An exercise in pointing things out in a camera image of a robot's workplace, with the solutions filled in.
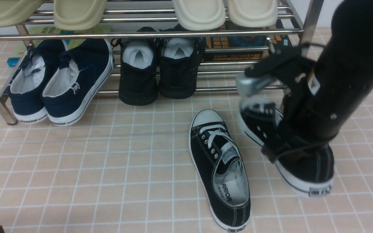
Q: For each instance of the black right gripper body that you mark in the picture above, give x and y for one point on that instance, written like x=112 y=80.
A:
x=296 y=131

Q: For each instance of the black canvas sneaker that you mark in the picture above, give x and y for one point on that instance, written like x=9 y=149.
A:
x=220 y=166
x=307 y=174

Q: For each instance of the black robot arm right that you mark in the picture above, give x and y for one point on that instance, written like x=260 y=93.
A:
x=324 y=93

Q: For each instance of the black book under rack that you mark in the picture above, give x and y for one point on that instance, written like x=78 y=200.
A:
x=238 y=45

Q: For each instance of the steel shoe rack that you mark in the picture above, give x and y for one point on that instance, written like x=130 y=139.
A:
x=305 y=32

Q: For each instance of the blue box under rack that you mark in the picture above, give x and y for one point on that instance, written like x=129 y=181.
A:
x=12 y=61

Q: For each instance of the cream slipper right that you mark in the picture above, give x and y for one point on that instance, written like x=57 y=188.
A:
x=253 y=13

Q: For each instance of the cream slipper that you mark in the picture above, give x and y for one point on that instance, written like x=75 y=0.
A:
x=253 y=13
x=199 y=15

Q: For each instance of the cream slipper left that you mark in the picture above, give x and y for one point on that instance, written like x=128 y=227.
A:
x=199 y=15

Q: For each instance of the black mesh shoe right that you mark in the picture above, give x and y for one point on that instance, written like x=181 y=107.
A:
x=179 y=60

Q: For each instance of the black mesh shoe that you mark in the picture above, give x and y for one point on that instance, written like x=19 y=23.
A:
x=179 y=60
x=138 y=68

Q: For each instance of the black mesh shoe left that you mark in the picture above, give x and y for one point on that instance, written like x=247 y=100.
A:
x=138 y=68

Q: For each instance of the navy canvas sneaker right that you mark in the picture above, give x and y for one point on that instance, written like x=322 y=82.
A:
x=81 y=73

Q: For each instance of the navy canvas sneaker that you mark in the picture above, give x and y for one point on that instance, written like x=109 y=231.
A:
x=25 y=89
x=81 y=73

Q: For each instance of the olive green slipper right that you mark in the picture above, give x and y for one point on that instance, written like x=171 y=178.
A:
x=78 y=14

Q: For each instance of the olive green slipper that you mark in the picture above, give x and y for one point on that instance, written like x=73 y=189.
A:
x=78 y=14
x=15 y=12

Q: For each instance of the navy canvas sneaker left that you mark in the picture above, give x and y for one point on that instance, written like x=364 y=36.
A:
x=25 y=89

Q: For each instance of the olive green slipper left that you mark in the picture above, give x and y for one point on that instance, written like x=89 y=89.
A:
x=15 y=12

